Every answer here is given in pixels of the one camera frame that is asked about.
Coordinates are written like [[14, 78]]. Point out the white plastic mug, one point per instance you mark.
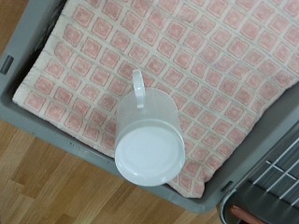
[[149, 152]]

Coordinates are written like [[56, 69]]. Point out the brown wooden spoon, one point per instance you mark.
[[244, 215]]

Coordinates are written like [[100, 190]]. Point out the grey plastic crate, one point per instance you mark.
[[28, 28]]

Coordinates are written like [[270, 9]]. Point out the pink checkered cloth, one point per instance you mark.
[[202, 46]]

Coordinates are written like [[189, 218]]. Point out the dark grey cutlery holder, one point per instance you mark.
[[267, 205]]

